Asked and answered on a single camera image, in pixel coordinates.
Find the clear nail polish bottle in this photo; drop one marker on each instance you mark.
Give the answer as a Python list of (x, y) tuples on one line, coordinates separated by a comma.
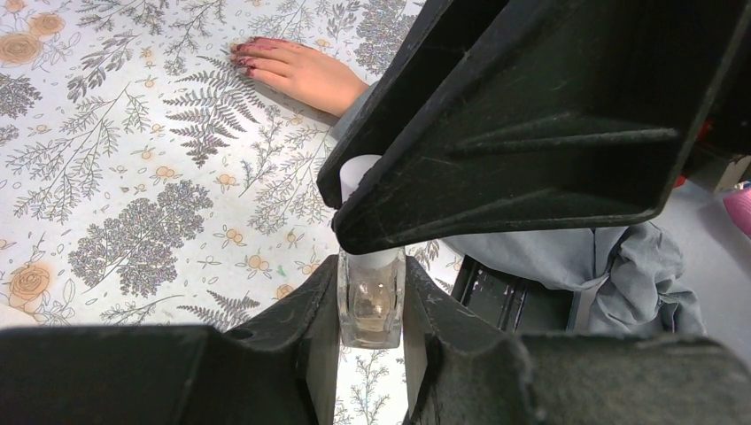
[(370, 298)]

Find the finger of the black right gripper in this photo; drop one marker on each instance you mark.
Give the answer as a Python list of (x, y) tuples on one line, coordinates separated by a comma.
[(499, 116)]

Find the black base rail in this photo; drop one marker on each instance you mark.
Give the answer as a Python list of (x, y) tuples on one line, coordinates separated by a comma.
[(512, 303)]

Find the white nail polish cap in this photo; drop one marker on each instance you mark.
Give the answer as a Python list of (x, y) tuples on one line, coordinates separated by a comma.
[(351, 174)]

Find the person's hand with painted nails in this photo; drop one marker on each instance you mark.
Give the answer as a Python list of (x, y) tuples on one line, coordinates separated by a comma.
[(300, 72)]

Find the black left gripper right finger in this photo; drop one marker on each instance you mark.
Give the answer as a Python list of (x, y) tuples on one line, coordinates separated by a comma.
[(462, 370)]

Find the grey sleeved forearm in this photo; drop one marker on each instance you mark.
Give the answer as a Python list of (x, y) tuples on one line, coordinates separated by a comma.
[(635, 270)]

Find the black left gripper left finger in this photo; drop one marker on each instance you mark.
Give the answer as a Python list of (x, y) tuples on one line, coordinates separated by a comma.
[(280, 367)]

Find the floral tablecloth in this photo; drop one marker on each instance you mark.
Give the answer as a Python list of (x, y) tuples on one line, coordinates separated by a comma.
[(147, 181)]

